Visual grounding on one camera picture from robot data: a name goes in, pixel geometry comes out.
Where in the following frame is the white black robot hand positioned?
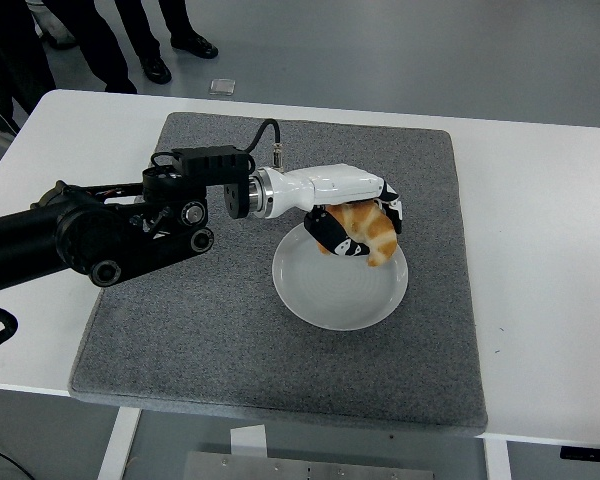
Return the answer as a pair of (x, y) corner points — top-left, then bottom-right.
(259, 163), (405, 260)

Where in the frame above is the golden croissant bread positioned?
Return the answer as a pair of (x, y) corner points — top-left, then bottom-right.
(313, 199), (399, 269)

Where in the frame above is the round grey plate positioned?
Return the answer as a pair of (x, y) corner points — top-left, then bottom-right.
(271, 219), (410, 332)

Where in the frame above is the grey metal plate with screws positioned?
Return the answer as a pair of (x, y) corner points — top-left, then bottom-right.
(183, 450), (437, 480)

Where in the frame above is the grey felt mat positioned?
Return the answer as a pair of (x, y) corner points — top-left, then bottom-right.
(68, 110), (489, 435)

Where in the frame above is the white table leg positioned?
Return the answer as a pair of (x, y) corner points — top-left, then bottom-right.
(482, 438), (512, 480)
(95, 405), (144, 480)

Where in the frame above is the black table control panel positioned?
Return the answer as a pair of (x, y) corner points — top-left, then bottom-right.
(559, 444), (600, 461)

